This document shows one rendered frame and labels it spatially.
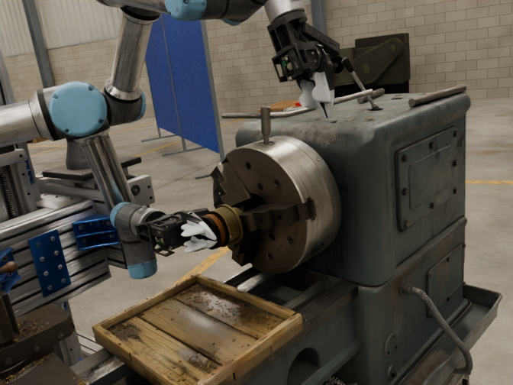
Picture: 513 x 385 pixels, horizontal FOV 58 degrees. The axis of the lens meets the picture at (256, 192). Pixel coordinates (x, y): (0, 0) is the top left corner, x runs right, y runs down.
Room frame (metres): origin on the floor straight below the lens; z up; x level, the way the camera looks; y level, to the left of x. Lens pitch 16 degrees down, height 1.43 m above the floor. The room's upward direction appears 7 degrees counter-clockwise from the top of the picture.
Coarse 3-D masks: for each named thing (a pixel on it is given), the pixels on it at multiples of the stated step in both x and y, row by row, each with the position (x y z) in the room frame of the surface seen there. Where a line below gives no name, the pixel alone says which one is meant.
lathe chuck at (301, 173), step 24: (288, 144) 1.05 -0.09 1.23; (240, 168) 1.06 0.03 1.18; (264, 168) 1.00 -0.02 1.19; (288, 168) 0.96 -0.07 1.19; (312, 168) 1.00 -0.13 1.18; (264, 192) 1.01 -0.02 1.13; (288, 192) 0.96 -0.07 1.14; (312, 192) 0.95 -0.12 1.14; (264, 240) 1.02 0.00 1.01; (288, 240) 0.97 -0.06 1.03; (312, 240) 0.94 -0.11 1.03; (264, 264) 1.03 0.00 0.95; (288, 264) 0.97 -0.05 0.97
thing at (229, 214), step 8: (216, 208) 1.00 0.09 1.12; (224, 208) 0.97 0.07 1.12; (232, 208) 0.96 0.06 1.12; (208, 216) 0.94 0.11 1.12; (216, 216) 0.94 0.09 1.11; (224, 216) 0.94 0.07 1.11; (232, 216) 0.95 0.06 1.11; (208, 224) 0.93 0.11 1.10; (216, 224) 0.92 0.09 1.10; (224, 224) 0.93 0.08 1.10; (232, 224) 0.93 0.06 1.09; (240, 224) 0.94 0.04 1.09; (216, 232) 0.91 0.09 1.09; (224, 232) 0.92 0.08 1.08; (232, 232) 0.93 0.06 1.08; (240, 232) 0.94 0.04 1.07; (224, 240) 0.92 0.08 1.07; (232, 240) 0.93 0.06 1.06; (208, 248) 0.94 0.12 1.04; (216, 248) 0.93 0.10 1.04
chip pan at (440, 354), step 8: (472, 304) 1.38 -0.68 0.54; (472, 312) 1.33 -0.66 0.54; (480, 312) 1.32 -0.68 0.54; (464, 320) 1.29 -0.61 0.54; (472, 320) 1.29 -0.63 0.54; (456, 328) 1.25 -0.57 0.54; (464, 328) 1.25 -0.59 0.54; (448, 336) 1.22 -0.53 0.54; (464, 336) 1.21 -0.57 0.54; (440, 344) 1.19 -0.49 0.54; (448, 344) 1.18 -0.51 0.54; (440, 352) 1.15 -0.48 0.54; (448, 352) 1.15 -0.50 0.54; (432, 360) 1.12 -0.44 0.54; (440, 360) 1.12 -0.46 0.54; (424, 368) 1.09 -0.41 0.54; (432, 368) 1.09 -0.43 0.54; (416, 376) 1.07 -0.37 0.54; (424, 376) 1.06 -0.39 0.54; (408, 384) 1.04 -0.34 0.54; (416, 384) 1.03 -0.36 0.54
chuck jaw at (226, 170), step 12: (216, 168) 1.06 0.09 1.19; (228, 168) 1.07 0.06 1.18; (216, 180) 1.07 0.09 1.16; (228, 180) 1.04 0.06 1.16; (240, 180) 1.06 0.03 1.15; (216, 192) 1.04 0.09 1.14; (228, 192) 1.02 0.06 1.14; (240, 192) 1.03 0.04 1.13; (216, 204) 1.01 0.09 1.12; (228, 204) 0.99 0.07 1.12; (240, 204) 1.03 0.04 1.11
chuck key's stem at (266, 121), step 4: (260, 108) 1.05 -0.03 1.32; (264, 108) 1.04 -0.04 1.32; (268, 108) 1.04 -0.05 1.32; (264, 112) 1.04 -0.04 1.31; (268, 112) 1.04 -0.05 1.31; (264, 116) 1.04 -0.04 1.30; (268, 116) 1.04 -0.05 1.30; (264, 120) 1.04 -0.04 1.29; (268, 120) 1.04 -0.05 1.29; (264, 124) 1.04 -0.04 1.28; (268, 124) 1.04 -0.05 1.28; (264, 128) 1.04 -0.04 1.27; (268, 128) 1.04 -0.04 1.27; (264, 132) 1.04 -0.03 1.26; (268, 132) 1.04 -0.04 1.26; (264, 136) 1.05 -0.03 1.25; (268, 136) 1.05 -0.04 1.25; (264, 140) 1.05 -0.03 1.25; (268, 140) 1.05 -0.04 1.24
